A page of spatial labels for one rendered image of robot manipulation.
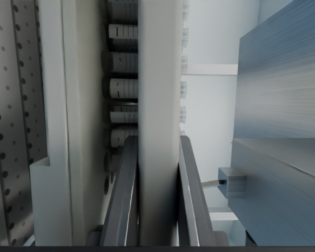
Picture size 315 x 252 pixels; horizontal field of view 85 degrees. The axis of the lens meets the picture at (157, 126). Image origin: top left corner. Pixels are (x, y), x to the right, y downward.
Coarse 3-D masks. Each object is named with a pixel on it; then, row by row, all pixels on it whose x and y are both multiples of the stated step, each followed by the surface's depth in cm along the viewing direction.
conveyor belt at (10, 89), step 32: (0, 0) 11; (32, 0) 14; (0, 32) 11; (32, 32) 14; (0, 64) 11; (32, 64) 14; (0, 96) 11; (32, 96) 14; (0, 128) 11; (32, 128) 14; (0, 160) 11; (32, 160) 14; (0, 192) 11; (0, 224) 11; (32, 224) 14
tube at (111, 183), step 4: (108, 176) 13; (112, 176) 13; (108, 180) 12; (112, 180) 12; (104, 184) 12; (108, 184) 12; (112, 184) 12; (104, 188) 12; (108, 188) 12; (104, 192) 12; (108, 192) 12
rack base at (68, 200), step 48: (48, 0) 7; (96, 0) 10; (48, 48) 7; (96, 48) 10; (48, 96) 8; (96, 96) 10; (48, 144) 9; (96, 144) 10; (48, 192) 8; (96, 192) 10; (48, 240) 8
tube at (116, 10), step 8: (104, 0) 11; (112, 0) 11; (120, 0) 11; (128, 0) 11; (136, 0) 11; (184, 0) 11; (104, 8) 11; (112, 8) 11; (120, 8) 11; (128, 8) 11; (136, 8) 11; (184, 8) 11; (104, 16) 11; (112, 16) 11; (120, 16) 11; (128, 16) 11; (136, 16) 11; (184, 16) 11
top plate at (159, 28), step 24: (144, 0) 7; (168, 0) 7; (144, 24) 7; (168, 24) 7; (144, 48) 7; (168, 48) 8; (144, 72) 8; (168, 72) 8; (144, 96) 8; (168, 96) 8; (144, 120) 8; (168, 120) 8; (144, 144) 8; (168, 144) 8; (144, 168) 8; (168, 168) 8; (144, 192) 8; (168, 192) 8; (144, 216) 8; (168, 216) 8; (144, 240) 8; (168, 240) 8
